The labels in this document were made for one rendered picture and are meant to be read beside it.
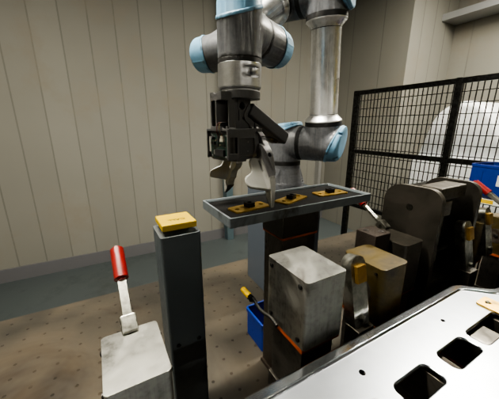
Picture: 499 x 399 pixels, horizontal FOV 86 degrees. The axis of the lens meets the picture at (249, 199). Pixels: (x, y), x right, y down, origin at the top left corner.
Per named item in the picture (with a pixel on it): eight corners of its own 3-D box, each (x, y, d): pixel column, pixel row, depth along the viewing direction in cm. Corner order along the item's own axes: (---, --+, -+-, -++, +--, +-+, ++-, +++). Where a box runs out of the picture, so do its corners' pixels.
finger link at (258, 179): (250, 213, 45) (231, 165, 47) (276, 207, 49) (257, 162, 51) (260, 206, 43) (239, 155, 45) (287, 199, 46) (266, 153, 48)
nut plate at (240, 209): (238, 214, 50) (238, 207, 50) (226, 209, 53) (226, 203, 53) (271, 206, 55) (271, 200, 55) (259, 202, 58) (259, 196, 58)
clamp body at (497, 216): (488, 325, 87) (516, 222, 78) (453, 308, 95) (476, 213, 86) (497, 318, 90) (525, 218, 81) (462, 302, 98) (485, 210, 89)
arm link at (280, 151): (276, 157, 107) (277, 121, 103) (309, 159, 100) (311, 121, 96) (261, 161, 97) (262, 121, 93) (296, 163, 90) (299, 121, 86)
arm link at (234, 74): (244, 70, 51) (272, 63, 45) (244, 96, 53) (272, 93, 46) (209, 66, 47) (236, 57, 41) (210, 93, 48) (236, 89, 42)
